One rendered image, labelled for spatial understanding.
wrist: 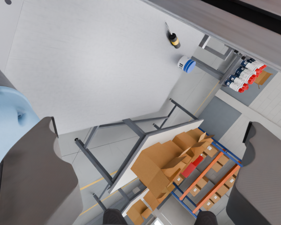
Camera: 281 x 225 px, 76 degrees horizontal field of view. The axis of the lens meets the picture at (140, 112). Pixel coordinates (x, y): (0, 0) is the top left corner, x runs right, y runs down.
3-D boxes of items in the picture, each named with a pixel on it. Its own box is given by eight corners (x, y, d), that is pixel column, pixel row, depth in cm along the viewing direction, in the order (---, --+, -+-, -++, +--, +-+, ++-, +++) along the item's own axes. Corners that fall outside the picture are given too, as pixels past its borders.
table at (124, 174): (173, 96, 379) (204, 119, 348) (153, 126, 407) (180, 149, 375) (97, 88, 192) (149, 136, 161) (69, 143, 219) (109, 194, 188)
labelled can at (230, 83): (223, 82, 200) (240, 93, 191) (226, 78, 197) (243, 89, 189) (224, 82, 204) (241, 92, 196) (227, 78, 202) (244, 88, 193)
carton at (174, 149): (177, 131, 237) (200, 151, 223) (156, 160, 257) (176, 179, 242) (162, 137, 200) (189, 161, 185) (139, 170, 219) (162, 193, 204)
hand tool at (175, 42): (177, 41, 83) (182, 44, 82) (173, 47, 84) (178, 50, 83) (164, 15, 65) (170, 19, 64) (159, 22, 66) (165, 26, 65)
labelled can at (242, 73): (237, 68, 208) (254, 77, 200) (234, 72, 209) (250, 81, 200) (237, 67, 203) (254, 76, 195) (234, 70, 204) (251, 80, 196)
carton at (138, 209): (144, 194, 407) (155, 207, 392) (134, 206, 420) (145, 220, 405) (134, 202, 370) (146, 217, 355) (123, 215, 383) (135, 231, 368)
